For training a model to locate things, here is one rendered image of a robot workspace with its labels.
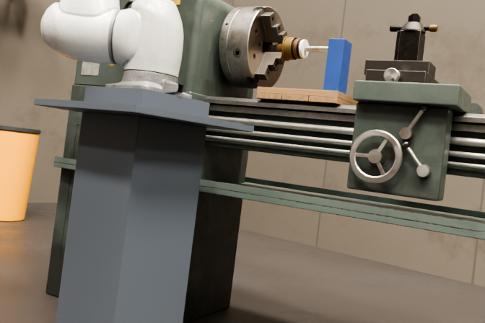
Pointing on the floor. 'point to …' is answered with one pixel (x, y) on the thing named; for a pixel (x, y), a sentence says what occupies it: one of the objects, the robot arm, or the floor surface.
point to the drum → (16, 170)
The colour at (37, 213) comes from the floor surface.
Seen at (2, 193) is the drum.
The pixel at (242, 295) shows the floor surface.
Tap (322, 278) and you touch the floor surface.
